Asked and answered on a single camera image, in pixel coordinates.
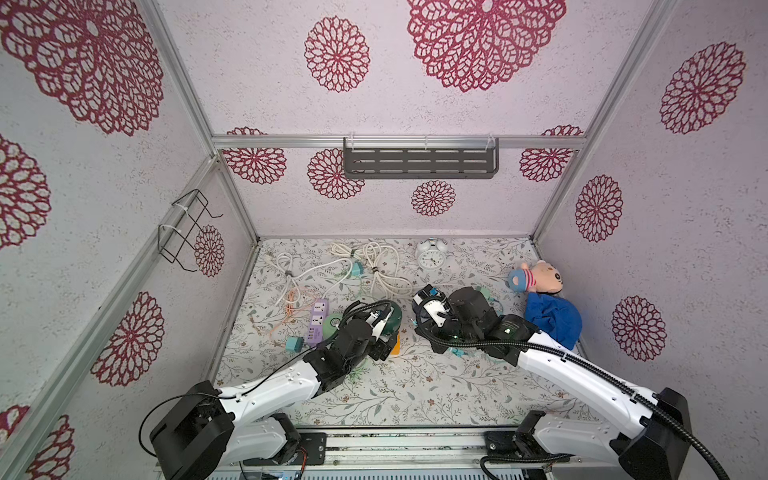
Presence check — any navy blue meat grinder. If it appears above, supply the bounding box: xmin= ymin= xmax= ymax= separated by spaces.
xmin=412 ymin=284 xmax=448 ymax=327

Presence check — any dark green meat grinder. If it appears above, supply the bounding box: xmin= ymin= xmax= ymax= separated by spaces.
xmin=370 ymin=301 xmax=402 ymax=340

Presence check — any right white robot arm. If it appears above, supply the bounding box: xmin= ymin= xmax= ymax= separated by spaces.
xmin=412 ymin=285 xmax=728 ymax=479

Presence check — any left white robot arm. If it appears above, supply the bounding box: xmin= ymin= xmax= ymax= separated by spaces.
xmin=149 ymin=306 xmax=402 ymax=479

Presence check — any light green meat grinder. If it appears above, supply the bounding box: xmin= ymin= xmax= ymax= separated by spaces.
xmin=322 ymin=313 xmax=342 ymax=340

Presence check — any teal small charger adapter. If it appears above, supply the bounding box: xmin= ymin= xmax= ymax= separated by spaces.
xmin=285 ymin=336 xmax=304 ymax=353

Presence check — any orange power strip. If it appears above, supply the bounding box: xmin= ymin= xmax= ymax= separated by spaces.
xmin=390 ymin=336 xmax=401 ymax=357

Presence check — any white twin-bell alarm clock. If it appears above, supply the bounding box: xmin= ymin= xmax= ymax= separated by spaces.
xmin=416 ymin=238 xmax=448 ymax=270

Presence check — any pig plush toy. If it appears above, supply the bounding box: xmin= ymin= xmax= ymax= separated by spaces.
xmin=507 ymin=260 xmax=563 ymax=294

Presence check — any blue cloth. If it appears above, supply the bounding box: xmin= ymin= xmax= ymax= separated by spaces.
xmin=524 ymin=292 xmax=583 ymax=350

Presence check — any orange thin cable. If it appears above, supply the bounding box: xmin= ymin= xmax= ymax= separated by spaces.
xmin=251 ymin=287 xmax=319 ymax=340

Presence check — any white coiled cord bundle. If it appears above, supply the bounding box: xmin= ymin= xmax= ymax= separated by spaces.
xmin=263 ymin=241 xmax=415 ymax=304

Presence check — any black wire rack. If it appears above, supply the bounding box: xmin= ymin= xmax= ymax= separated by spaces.
xmin=156 ymin=189 xmax=225 ymax=278

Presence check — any grey wall shelf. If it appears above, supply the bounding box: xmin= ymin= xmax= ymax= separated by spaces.
xmin=342 ymin=137 xmax=500 ymax=180

